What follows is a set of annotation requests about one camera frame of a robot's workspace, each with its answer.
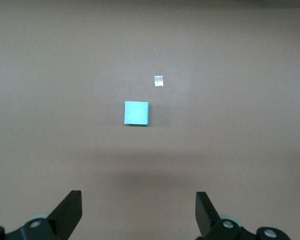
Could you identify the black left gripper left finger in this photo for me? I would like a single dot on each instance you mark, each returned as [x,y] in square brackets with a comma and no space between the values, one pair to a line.
[65,215]

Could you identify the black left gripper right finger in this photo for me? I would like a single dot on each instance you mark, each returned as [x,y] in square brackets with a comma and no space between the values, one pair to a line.
[205,212]

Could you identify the light blue block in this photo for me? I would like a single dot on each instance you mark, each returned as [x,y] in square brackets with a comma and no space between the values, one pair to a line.
[136,112]

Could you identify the small silver tape patch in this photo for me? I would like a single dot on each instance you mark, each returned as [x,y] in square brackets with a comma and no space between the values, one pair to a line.
[159,81]

